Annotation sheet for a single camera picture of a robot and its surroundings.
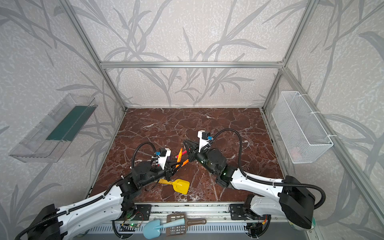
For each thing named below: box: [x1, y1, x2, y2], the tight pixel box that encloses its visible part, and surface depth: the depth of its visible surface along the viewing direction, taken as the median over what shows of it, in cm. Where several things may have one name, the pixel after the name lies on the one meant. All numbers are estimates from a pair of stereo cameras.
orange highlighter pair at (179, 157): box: [176, 148, 183, 169], surface depth 73 cm
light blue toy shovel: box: [143, 218, 186, 240], surface depth 71 cm
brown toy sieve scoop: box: [166, 213, 207, 236], surface depth 71 cm
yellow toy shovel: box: [158, 178, 190, 195], surface depth 82 cm
